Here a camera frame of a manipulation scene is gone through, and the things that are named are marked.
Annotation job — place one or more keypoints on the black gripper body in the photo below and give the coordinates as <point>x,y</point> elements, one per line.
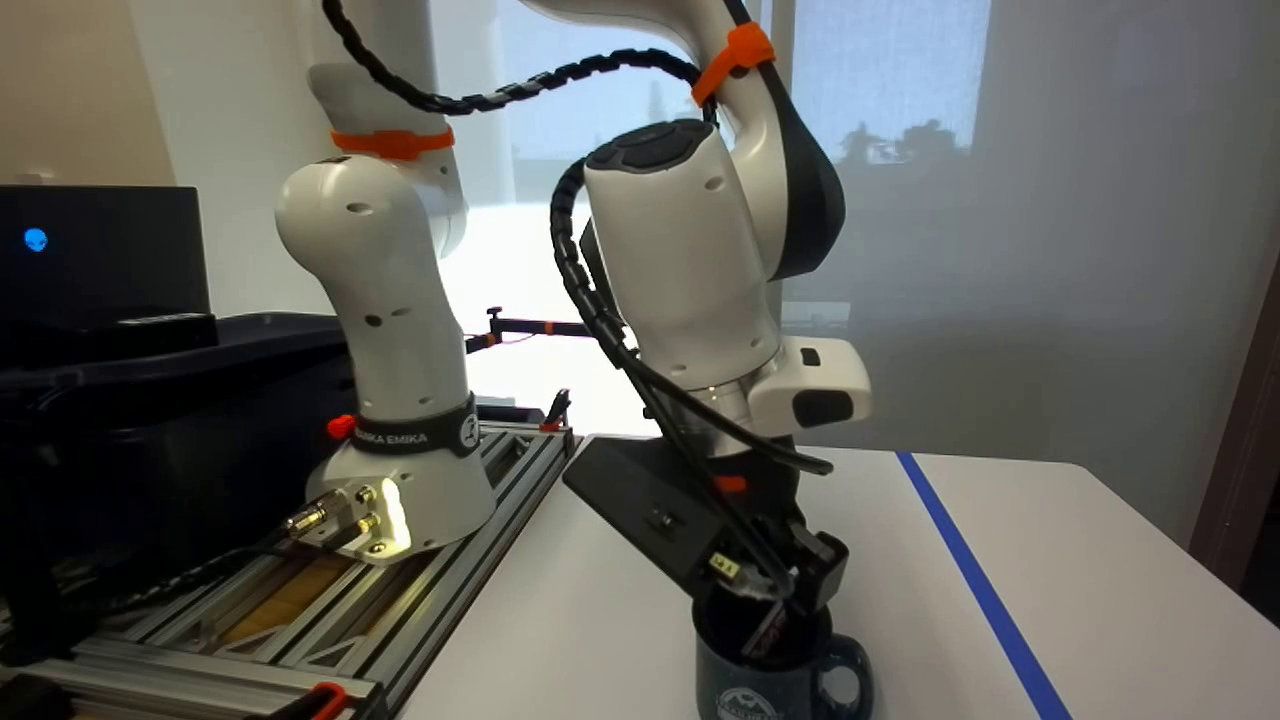
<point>731,524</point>

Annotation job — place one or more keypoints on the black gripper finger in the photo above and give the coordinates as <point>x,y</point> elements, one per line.
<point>764,628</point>

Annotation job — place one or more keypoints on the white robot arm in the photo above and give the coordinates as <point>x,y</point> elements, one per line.
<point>671,238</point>

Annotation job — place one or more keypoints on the dark blue ceramic mug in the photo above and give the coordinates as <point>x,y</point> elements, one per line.
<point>811,674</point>

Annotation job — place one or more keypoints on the blue tape line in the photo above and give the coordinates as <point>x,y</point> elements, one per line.
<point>1023,659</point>

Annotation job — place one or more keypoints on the orange and black clamp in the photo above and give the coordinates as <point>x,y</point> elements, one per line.
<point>330,703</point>

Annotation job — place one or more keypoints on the black equipment case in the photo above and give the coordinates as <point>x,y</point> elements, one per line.
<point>145,474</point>

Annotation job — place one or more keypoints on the black monitor with blue light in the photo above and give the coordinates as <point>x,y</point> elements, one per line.
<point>102,268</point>

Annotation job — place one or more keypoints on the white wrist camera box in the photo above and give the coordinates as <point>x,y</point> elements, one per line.
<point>804,387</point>

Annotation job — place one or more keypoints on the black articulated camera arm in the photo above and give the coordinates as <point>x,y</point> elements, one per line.
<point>507,324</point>

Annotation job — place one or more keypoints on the aluminium extrusion rail frame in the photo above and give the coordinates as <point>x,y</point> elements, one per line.
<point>290,623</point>

